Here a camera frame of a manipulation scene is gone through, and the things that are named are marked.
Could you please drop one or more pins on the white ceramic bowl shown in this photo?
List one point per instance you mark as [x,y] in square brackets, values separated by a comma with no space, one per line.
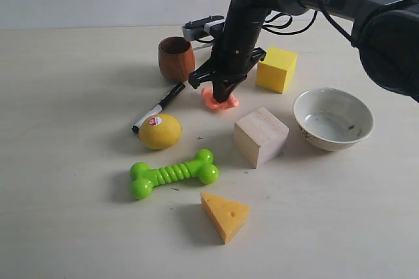
[331,119]

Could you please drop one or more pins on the yellow lemon with sticker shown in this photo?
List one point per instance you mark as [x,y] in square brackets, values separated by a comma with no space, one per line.
[160,131]

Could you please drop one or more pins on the green toy bone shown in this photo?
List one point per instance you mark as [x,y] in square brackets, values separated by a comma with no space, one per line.
[145,179]

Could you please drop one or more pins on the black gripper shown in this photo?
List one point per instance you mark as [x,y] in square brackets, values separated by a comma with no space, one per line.
[231,52]

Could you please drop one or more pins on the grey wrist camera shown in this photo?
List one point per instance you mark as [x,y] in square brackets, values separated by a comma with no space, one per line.
[208,26]

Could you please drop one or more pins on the black white marker pen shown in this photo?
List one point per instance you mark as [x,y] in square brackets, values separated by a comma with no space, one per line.
[158,107]

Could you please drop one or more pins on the orange putty blob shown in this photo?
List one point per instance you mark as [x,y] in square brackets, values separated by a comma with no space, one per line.
[211,103]

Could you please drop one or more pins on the brown wooden cup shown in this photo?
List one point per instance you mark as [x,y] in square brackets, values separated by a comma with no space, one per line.
[176,59]

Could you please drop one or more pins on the yellow toy cheese wedge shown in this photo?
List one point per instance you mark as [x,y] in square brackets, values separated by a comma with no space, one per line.
[226,215]

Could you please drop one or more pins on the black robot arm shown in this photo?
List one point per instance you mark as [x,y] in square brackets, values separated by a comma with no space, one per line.
[385,32]

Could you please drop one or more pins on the yellow foam cube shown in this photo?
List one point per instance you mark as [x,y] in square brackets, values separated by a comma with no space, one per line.
[277,69]

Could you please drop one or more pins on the light wooden cube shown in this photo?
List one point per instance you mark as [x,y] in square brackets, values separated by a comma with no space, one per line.
[260,136]

